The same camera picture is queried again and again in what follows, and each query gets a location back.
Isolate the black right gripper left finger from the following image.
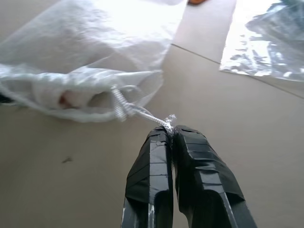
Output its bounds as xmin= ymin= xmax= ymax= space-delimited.
xmin=121 ymin=126 xmax=173 ymax=228

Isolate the white translucent drawstring bag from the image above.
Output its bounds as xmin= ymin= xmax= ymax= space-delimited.
xmin=0 ymin=0 xmax=188 ymax=140

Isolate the clear crinkled plastic bag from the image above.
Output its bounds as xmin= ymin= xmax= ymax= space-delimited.
xmin=218 ymin=0 xmax=304 ymax=83

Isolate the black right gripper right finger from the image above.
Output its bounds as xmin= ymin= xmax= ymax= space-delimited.
xmin=172 ymin=125 xmax=258 ymax=228

